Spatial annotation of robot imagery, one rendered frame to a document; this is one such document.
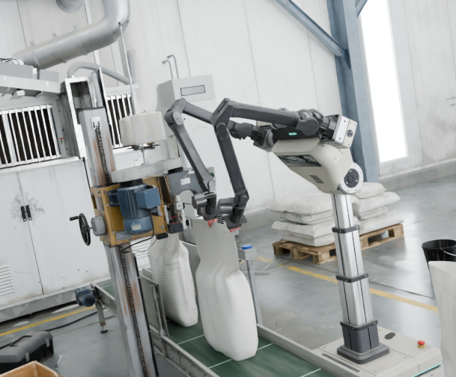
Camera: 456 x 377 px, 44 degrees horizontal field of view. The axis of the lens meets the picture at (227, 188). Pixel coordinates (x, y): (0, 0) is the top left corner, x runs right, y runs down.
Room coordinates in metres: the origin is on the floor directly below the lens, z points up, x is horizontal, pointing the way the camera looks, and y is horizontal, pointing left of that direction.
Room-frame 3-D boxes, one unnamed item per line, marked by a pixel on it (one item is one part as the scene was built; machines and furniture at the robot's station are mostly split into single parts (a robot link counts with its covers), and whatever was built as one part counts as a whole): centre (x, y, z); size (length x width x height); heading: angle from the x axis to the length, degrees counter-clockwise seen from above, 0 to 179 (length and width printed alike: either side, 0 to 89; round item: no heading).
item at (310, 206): (5.78, -0.96, 0.56); 0.66 x 0.42 x 0.15; 116
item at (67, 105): (5.37, 1.27, 1.82); 0.51 x 0.27 x 0.71; 26
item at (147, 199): (2.80, 0.40, 1.25); 0.10 x 0.08 x 0.12; 141
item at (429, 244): (4.61, -1.69, 0.13); 0.30 x 0.30 x 0.26
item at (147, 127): (2.93, 0.36, 1.61); 0.17 x 0.17 x 0.17
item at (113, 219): (3.09, 0.56, 1.18); 0.34 x 0.25 x 0.31; 116
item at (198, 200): (2.79, 0.13, 1.23); 0.11 x 0.09 x 0.12; 118
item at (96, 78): (5.07, 0.98, 1.95); 0.30 x 0.01 x 0.48; 26
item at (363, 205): (6.07, -1.48, 0.44); 0.68 x 0.44 x 0.15; 116
